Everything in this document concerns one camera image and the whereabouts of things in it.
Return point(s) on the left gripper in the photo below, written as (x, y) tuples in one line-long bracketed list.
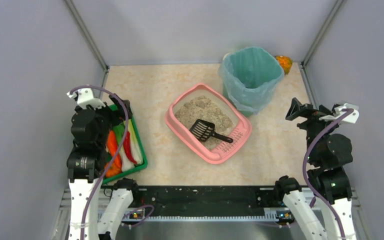
[(112, 117)]

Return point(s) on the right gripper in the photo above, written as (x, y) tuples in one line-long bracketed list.
[(311, 112)]

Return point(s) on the pink litter box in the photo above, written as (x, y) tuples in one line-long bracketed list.
[(242, 127)]

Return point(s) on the black litter scoop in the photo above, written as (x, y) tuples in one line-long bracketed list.
[(204, 130)]

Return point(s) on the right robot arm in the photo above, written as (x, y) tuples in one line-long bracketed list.
[(328, 215)]

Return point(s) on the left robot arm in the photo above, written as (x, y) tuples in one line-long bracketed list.
[(86, 163)]

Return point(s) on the cat litter sand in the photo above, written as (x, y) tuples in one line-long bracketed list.
[(203, 108)]

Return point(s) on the red chili pepper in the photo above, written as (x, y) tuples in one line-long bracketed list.
[(127, 148)]

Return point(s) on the orange toy fruit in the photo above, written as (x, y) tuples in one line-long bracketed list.
[(285, 62)]

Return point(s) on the green vegetable tray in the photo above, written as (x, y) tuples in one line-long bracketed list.
[(120, 140)]

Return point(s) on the green trash bin with bag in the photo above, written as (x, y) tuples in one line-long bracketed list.
[(249, 79)]

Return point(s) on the orange carrot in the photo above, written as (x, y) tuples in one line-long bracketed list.
[(112, 146)]

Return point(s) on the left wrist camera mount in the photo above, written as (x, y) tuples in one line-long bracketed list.
[(84, 97)]

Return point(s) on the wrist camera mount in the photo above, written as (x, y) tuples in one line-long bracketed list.
[(350, 111), (84, 97)]

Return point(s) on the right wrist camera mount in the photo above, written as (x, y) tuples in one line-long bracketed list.
[(350, 111)]

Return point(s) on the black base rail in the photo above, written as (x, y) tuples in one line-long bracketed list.
[(212, 203)]

